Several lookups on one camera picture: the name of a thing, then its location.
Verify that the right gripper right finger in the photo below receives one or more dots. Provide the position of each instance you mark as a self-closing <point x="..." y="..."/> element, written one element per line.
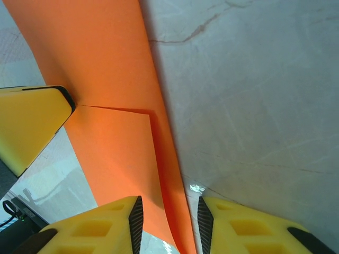
<point x="251" y="232"/>

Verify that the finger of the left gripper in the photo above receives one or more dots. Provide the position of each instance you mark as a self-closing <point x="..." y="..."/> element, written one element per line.
<point x="29" y="124"/>

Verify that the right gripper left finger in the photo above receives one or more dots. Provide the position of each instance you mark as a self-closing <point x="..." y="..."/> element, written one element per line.
<point x="92" y="232"/>

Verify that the orange paper sheet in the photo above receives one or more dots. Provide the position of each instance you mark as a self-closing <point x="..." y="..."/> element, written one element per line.
<point x="106" y="66"/>

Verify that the black controller board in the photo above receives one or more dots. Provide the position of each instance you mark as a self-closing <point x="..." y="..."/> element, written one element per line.
<point x="16" y="230"/>

